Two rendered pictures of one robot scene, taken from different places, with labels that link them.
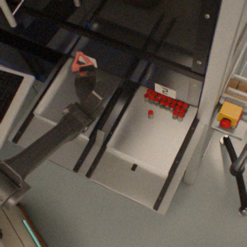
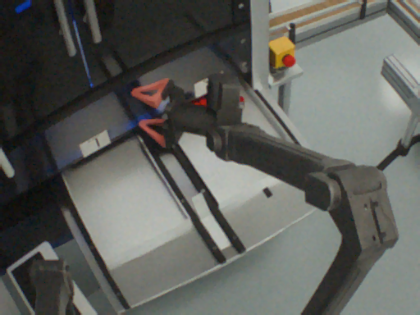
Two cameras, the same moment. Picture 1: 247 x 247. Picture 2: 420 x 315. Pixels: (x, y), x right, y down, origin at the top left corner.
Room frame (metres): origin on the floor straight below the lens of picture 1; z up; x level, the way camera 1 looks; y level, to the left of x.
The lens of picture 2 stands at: (0.29, 0.65, 2.21)
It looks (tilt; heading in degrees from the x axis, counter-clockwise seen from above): 59 degrees down; 299
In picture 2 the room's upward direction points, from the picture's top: 6 degrees counter-clockwise
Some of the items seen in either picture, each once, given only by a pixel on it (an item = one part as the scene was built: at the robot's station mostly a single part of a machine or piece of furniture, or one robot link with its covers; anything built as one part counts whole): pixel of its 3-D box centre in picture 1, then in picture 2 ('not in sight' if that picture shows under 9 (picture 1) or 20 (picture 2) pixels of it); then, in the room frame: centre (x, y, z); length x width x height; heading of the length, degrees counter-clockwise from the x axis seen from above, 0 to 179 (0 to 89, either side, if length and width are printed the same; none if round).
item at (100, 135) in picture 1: (94, 148); (211, 221); (0.59, 0.13, 0.91); 0.14 x 0.03 x 0.06; 145
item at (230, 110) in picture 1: (230, 112); (279, 50); (0.61, -0.39, 1.00); 0.08 x 0.07 x 0.07; 144
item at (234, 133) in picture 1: (232, 118); (274, 65); (0.63, -0.43, 0.87); 0.14 x 0.13 x 0.02; 144
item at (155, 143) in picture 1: (155, 123); (228, 134); (0.66, -0.12, 0.90); 0.34 x 0.26 x 0.04; 144
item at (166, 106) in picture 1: (164, 105); not in sight; (0.73, -0.17, 0.91); 0.18 x 0.02 x 0.05; 54
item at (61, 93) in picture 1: (81, 92); (117, 193); (0.85, 0.15, 0.90); 0.34 x 0.26 x 0.04; 144
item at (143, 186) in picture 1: (110, 124); (186, 189); (0.70, 0.06, 0.87); 0.70 x 0.48 x 0.02; 54
